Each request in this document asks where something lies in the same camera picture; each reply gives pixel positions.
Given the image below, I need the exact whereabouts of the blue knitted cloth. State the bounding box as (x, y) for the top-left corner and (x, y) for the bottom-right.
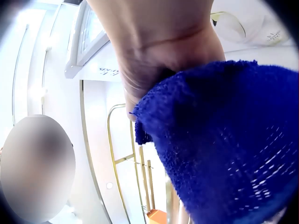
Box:
(130, 59), (299, 224)

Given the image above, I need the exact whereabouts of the gold metal rack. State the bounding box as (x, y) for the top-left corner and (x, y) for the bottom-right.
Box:
(107, 103), (173, 224)

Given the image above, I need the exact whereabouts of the person's right hand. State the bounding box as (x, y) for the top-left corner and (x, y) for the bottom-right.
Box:
(86, 0), (226, 122)

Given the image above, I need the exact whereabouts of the white framed ceiling panel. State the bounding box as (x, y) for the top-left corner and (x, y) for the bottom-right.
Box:
(65, 0), (110, 78)

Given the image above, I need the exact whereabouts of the white poster with flower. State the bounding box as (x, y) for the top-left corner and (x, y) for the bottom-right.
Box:
(210, 0), (295, 53)

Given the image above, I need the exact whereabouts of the person's right thumb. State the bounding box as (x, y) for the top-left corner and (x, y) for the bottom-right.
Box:
(123, 82), (150, 122)

